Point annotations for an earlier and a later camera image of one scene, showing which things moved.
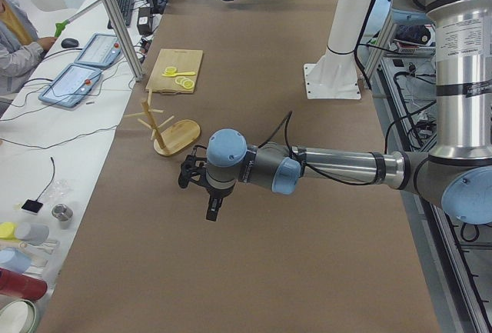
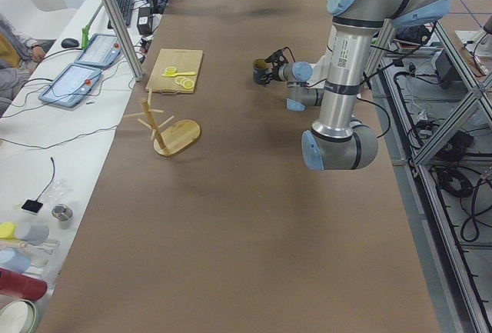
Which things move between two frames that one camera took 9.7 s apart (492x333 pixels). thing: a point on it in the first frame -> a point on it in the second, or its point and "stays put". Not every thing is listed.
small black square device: x=31 y=205 stays put
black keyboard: x=125 y=4 stays put
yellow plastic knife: x=189 y=73 stays put
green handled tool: x=61 y=25 -> x=85 y=30
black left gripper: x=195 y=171 -> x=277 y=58
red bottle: x=16 y=284 stays put
